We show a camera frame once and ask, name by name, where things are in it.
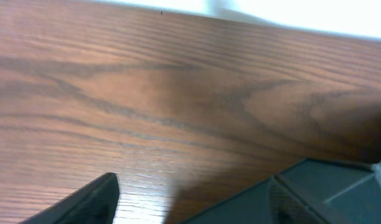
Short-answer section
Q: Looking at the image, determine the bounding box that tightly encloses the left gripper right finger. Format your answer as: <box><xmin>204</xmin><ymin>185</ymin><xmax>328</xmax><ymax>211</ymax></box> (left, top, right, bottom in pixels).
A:
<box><xmin>185</xmin><ymin>159</ymin><xmax>381</xmax><ymax>224</ymax></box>

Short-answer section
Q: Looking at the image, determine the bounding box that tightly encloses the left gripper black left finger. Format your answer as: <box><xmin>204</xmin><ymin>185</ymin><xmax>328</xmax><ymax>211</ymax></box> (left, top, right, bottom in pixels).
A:
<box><xmin>21</xmin><ymin>172</ymin><xmax>120</xmax><ymax>224</ymax></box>

